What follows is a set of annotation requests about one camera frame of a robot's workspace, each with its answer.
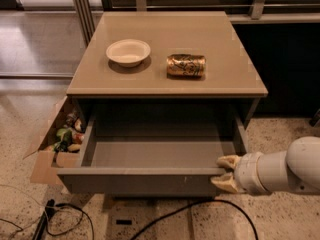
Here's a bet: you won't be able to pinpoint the white bowl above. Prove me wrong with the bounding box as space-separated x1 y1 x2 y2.
106 39 151 67

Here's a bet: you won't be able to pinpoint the grey top drawer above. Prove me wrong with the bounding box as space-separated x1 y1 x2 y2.
58 113 248 197

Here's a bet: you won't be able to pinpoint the grey drawer cabinet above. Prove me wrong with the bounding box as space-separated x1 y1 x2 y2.
67 12 268 125

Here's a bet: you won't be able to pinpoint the snack items in box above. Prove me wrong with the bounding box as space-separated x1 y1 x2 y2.
45 110 85 153

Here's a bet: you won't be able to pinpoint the thin white cable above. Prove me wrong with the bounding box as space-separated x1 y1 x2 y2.
0 183 51 240

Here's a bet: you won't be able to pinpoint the thin black looped cable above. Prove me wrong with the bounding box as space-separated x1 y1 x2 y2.
45 201 96 240

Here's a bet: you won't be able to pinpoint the gold soda can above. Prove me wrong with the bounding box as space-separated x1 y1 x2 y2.
166 54 206 78

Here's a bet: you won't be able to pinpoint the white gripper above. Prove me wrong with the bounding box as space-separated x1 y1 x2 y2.
210 151 289 195

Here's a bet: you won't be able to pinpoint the cardboard box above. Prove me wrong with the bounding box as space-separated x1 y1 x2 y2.
23 97 80 185

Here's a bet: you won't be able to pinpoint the black tape strip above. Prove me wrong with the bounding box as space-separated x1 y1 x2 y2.
116 219 132 225

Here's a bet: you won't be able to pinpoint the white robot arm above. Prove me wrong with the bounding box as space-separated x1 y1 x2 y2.
211 137 320 196

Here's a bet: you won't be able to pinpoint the thick black floor cable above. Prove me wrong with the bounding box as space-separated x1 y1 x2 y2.
129 198 260 240

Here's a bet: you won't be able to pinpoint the black rod on floor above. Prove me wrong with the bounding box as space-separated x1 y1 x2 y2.
32 199 55 240

